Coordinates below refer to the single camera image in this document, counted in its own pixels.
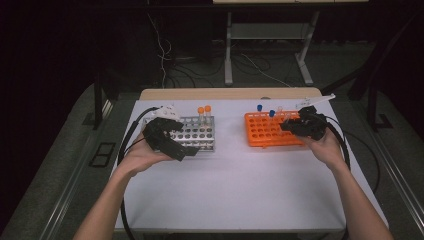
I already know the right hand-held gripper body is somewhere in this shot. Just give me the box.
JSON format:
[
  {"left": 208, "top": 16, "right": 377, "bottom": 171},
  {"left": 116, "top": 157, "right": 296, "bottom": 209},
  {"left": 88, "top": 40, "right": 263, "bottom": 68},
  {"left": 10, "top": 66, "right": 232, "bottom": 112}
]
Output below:
[{"left": 294, "top": 93, "right": 337, "bottom": 141}]

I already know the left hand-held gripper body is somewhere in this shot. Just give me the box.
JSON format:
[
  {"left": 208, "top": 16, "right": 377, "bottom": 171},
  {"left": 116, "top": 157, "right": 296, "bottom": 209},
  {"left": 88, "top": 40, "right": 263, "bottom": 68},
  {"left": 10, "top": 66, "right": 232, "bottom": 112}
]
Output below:
[{"left": 143, "top": 104, "right": 183, "bottom": 153}]

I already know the silver metal test tube rack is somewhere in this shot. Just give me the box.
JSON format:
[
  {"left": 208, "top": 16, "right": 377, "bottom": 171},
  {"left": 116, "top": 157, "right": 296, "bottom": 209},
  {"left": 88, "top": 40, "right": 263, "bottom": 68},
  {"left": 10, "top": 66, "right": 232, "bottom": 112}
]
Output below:
[{"left": 141, "top": 114, "right": 216, "bottom": 153}]

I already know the orange plastic test tube rack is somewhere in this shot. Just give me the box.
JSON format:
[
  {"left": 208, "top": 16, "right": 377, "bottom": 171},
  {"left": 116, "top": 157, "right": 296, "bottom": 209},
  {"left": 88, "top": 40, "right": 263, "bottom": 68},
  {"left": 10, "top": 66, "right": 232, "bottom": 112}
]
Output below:
[{"left": 244, "top": 110, "right": 306, "bottom": 148}]

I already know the person's right hand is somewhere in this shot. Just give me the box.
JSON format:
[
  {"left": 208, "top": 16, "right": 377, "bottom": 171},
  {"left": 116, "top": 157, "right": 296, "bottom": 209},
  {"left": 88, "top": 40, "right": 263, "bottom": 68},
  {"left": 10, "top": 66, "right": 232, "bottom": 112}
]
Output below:
[{"left": 297, "top": 127, "right": 348, "bottom": 172}]

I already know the person's left hand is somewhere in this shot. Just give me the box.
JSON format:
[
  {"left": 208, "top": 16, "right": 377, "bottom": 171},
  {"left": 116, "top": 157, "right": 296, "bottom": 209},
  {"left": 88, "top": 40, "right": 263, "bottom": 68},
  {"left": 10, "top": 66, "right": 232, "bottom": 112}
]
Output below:
[{"left": 115, "top": 133, "right": 175, "bottom": 178}]

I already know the black stand leg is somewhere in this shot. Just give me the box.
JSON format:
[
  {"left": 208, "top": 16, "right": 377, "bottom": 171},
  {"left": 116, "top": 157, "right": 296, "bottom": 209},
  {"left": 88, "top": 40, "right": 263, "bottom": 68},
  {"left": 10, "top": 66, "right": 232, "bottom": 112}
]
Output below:
[{"left": 365, "top": 83, "right": 395, "bottom": 133}]

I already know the thin black cable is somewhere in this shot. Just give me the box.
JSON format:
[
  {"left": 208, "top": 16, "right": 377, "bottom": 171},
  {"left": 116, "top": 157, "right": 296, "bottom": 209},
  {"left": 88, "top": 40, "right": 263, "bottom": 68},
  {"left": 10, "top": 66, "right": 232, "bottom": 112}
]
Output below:
[
  {"left": 342, "top": 130, "right": 382, "bottom": 194},
  {"left": 125, "top": 136, "right": 148, "bottom": 155}
]

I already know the black floor socket frame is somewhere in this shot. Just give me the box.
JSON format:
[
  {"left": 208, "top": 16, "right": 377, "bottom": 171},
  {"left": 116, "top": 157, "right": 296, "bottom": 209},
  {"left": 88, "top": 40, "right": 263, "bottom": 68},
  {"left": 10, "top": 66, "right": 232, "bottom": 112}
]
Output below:
[{"left": 88, "top": 142, "right": 117, "bottom": 168}]

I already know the white floor cable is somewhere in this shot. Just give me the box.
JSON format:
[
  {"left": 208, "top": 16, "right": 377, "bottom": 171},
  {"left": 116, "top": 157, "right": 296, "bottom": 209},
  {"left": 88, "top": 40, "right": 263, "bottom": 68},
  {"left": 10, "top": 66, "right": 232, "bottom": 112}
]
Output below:
[
  {"left": 240, "top": 53, "right": 292, "bottom": 88},
  {"left": 146, "top": 12, "right": 175, "bottom": 88}
]

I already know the black floor cable bundle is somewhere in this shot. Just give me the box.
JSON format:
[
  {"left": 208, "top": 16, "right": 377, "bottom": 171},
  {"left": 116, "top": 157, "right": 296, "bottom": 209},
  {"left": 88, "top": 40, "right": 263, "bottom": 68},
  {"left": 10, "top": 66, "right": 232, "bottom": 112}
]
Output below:
[{"left": 165, "top": 54, "right": 228, "bottom": 88}]

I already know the grey metal stand frame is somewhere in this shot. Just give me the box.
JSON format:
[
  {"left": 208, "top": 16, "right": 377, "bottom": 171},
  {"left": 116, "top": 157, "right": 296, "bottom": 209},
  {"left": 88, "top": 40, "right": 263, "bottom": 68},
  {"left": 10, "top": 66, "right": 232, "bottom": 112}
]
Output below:
[{"left": 224, "top": 10, "right": 315, "bottom": 87}]

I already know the metal floor rail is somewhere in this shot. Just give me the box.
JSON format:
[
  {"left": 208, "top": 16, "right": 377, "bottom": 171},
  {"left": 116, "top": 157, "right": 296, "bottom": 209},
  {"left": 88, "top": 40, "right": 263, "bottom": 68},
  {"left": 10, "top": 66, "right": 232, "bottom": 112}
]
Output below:
[
  {"left": 39, "top": 99, "right": 115, "bottom": 240},
  {"left": 362, "top": 123, "right": 424, "bottom": 231}
]

